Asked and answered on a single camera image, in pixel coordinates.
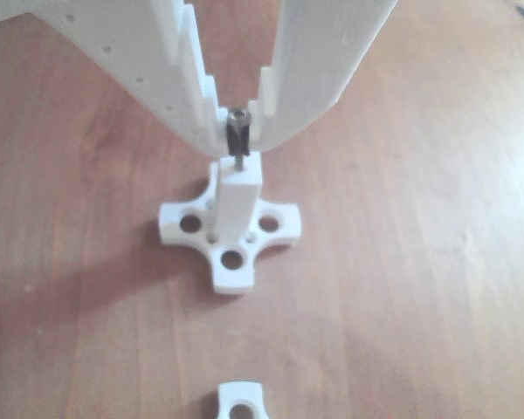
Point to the silver metal screw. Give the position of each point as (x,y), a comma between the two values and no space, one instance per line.
(238,118)

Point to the white cross-base peg stand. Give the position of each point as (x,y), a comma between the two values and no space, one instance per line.
(238,205)
(227,397)

